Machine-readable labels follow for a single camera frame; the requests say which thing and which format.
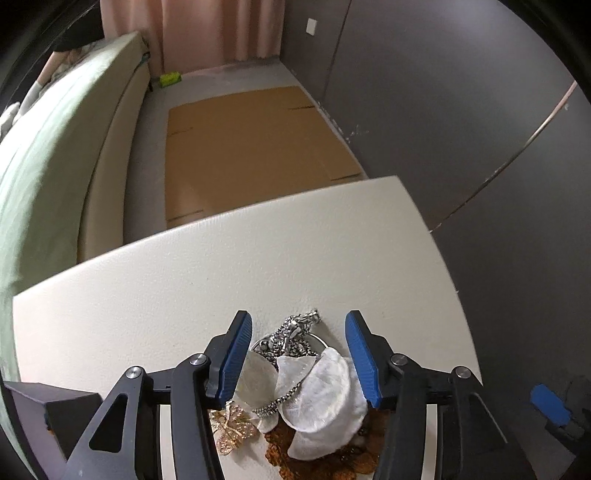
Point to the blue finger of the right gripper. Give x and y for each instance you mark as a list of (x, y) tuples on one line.
[(550, 405)]

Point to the small green object on floor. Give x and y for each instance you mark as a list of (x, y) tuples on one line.
[(169, 79)]

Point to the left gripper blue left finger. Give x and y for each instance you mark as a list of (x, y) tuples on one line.
[(226, 354)]

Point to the flattened cardboard sheet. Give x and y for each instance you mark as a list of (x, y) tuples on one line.
[(232, 151)]

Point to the green bed sheet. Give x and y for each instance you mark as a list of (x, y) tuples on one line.
[(47, 160)]

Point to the pink curtain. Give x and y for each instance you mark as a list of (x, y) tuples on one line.
[(185, 36)]

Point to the white wall socket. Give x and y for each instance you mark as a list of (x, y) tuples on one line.
[(311, 26)]

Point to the cream bed frame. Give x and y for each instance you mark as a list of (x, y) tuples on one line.
[(102, 220)]

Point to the gold leaf brooch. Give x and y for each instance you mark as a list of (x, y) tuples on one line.
[(231, 428)]

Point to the black jewelry box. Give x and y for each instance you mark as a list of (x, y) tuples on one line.
[(48, 422)]

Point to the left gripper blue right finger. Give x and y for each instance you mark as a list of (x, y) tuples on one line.
[(371, 355)]

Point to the person in black clothes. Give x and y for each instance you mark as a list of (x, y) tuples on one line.
[(85, 30)]

